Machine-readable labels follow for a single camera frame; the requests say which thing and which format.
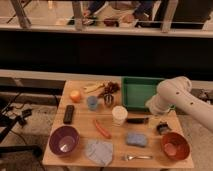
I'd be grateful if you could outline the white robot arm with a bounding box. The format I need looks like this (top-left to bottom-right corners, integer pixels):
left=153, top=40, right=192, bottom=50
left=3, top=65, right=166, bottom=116
left=145, top=76, right=213, bottom=132

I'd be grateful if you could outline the brown dried plant bunch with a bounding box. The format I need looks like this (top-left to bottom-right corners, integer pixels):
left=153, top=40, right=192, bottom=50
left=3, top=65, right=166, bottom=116
left=98, top=82, right=120, bottom=98

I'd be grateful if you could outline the small blue cup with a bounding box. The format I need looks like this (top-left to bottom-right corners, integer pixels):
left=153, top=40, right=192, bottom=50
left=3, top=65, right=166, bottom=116
left=87, top=96, right=98, bottom=111

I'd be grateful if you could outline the green plastic tray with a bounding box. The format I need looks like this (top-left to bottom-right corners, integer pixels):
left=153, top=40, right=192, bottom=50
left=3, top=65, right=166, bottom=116
left=121, top=77, right=163, bottom=112

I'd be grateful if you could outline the white paper cup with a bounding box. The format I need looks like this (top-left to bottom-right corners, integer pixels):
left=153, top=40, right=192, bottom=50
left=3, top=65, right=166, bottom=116
left=112, top=106, right=128, bottom=125

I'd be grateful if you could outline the orange fruit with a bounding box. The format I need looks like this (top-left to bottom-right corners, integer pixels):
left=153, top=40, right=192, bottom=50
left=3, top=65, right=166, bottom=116
left=70, top=90, right=81, bottom=103

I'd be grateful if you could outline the black remote control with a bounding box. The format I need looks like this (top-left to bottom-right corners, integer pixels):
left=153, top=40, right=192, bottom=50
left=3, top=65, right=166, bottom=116
left=63, top=105, right=74, bottom=124

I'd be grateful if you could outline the orange carrot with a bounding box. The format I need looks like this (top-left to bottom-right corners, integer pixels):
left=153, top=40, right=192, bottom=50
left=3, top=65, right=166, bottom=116
left=93, top=119, right=111, bottom=139

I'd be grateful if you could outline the blue sponge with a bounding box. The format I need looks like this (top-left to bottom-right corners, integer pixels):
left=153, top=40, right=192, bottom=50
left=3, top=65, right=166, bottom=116
left=126, top=132, right=148, bottom=147

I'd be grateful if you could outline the grey blue folded cloth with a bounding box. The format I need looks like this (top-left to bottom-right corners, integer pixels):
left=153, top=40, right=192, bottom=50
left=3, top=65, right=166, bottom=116
left=85, top=139, right=114, bottom=166

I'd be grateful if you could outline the purple bowl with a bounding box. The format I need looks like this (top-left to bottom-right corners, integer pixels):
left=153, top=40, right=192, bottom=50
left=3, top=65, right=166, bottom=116
left=49, top=126, right=80, bottom=157

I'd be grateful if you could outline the silver fork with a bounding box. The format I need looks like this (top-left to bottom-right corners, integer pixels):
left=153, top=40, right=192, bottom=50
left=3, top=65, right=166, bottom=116
left=123, top=155, right=153, bottom=161

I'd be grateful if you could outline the person in background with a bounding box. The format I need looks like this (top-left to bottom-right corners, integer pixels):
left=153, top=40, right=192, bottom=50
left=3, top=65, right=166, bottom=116
left=83, top=0, right=154, bottom=27

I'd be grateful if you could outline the orange red bowl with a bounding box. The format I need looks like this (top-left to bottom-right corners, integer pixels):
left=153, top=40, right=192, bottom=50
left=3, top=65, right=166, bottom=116
left=161, top=132, right=190, bottom=161

